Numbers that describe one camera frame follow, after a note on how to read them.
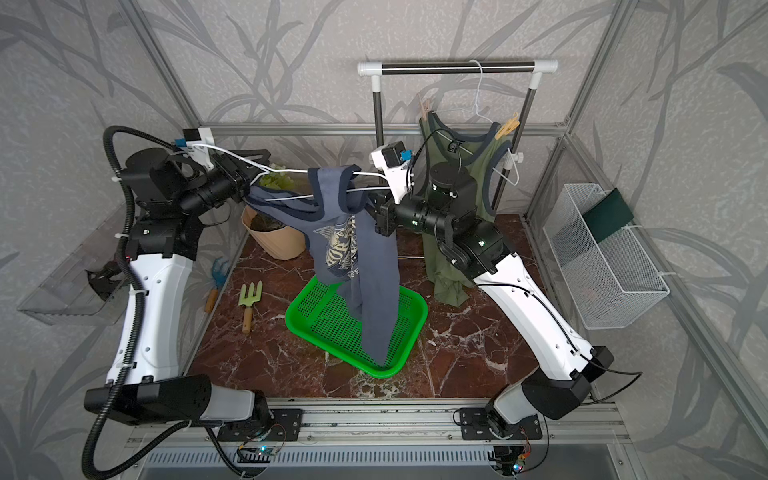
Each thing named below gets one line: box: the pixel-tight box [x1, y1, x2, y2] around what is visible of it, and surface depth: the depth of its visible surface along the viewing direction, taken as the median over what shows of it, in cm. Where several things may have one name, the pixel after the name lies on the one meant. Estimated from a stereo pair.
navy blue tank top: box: [244, 165, 400, 366], surface depth 64 cm
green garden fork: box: [238, 280, 263, 334], surface depth 98 cm
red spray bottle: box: [84, 261, 122, 301], surface depth 62 cm
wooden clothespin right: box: [494, 112, 521, 140], surface depth 67 cm
